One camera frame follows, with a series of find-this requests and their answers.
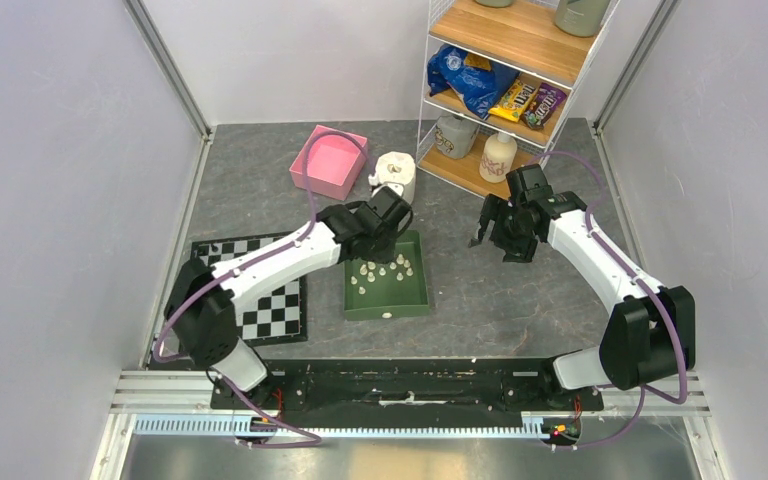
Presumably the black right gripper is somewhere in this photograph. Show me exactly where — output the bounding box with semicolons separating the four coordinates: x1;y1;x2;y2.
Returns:
469;192;539;264

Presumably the blue plastic bag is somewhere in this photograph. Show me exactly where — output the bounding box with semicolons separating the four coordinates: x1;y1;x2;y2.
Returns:
426;45;520;120

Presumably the white toilet paper roll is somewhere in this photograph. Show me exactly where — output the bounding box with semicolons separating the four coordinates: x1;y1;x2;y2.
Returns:
368;151;417;204

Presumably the grey jug on shelf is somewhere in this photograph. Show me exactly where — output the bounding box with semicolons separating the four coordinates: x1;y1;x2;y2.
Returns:
434;114;478;159

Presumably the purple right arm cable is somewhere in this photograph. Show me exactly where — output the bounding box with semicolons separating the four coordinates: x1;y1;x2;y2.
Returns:
529;150;698;453

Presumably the green plastic tray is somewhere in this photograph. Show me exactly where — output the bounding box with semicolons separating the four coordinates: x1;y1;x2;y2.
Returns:
343;230;431;321

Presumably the grey green top bottle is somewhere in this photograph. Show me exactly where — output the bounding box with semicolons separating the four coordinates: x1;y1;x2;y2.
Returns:
554;0;611;38

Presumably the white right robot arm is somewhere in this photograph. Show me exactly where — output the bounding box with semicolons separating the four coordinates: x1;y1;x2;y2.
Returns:
470;165;696;409

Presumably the white wire wooden shelf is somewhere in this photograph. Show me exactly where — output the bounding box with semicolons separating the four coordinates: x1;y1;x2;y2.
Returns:
416;1;619;197

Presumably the white cable duct rail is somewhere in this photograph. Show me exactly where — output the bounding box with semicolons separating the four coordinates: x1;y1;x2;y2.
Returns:
130;411;558;440

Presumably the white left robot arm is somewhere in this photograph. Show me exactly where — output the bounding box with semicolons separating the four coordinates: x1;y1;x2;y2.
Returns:
152;186;413;409

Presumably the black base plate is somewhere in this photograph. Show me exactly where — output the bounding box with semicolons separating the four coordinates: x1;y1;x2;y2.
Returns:
210;357;605;431

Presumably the yellow candy bag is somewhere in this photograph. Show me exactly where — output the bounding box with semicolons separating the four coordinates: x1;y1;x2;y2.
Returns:
488;76;540;122

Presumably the brown candy bag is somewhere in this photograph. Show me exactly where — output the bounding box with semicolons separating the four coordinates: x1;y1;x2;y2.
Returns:
521;83;568;130

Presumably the cream soap bottle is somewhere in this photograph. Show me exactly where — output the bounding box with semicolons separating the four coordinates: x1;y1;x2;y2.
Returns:
479;132;518;183

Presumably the black white chessboard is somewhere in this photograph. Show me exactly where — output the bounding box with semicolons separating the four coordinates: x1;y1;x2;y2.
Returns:
189;232;308;347

